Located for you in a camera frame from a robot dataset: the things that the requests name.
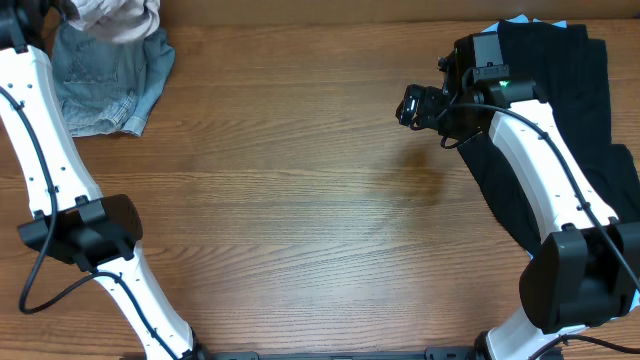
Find beige khaki shorts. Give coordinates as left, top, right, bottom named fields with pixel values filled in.
left=68, top=0, right=161, bottom=44

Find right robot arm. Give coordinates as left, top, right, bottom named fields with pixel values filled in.
left=396, top=32, right=639, bottom=360

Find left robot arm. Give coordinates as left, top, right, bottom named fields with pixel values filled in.
left=1, top=0, right=208, bottom=359

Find light blue shirt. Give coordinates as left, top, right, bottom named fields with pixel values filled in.
left=483, top=14, right=568, bottom=32

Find black garment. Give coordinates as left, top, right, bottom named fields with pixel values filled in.
left=458, top=21, right=639, bottom=255

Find folded light denim jeans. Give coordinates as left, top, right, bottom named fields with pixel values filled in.
left=51, top=24, right=176, bottom=137

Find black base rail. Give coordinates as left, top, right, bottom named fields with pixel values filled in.
left=207, top=346, right=489, bottom=360

